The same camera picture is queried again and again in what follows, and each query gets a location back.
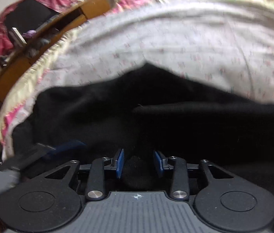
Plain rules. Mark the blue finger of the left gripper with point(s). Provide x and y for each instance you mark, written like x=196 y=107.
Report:
x=38 y=151

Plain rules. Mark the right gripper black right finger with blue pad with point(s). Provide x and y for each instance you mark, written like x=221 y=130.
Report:
x=185 y=181

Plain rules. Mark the wooden bedside shelf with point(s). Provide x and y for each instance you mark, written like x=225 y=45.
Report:
x=46 y=37

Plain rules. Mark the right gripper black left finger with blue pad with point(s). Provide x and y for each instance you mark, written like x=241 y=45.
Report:
x=103 y=174

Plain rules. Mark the pink red cloth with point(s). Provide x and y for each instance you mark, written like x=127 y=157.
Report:
x=27 y=15

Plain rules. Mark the black pants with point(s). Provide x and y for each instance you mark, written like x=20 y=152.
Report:
x=150 y=109

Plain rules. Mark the white floral bed sheet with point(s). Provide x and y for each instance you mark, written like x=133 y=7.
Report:
x=228 y=44

